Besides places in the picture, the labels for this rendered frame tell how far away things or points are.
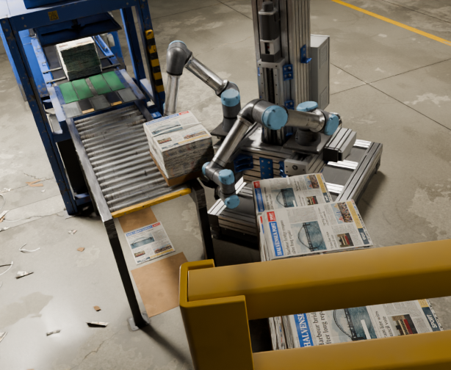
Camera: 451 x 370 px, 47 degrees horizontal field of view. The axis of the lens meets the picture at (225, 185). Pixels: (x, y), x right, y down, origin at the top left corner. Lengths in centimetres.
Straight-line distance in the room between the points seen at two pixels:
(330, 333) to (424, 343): 49
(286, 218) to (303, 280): 136
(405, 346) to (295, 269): 26
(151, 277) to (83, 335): 57
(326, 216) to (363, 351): 123
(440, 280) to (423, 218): 309
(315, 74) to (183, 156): 104
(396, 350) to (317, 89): 259
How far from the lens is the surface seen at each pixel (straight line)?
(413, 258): 77
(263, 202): 257
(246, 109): 265
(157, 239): 377
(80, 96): 419
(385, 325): 142
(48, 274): 379
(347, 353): 90
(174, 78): 311
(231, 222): 349
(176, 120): 298
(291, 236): 200
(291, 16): 297
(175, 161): 276
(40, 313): 355
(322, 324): 140
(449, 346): 93
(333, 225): 204
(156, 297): 336
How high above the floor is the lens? 236
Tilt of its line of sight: 34 degrees down
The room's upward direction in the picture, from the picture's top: 8 degrees counter-clockwise
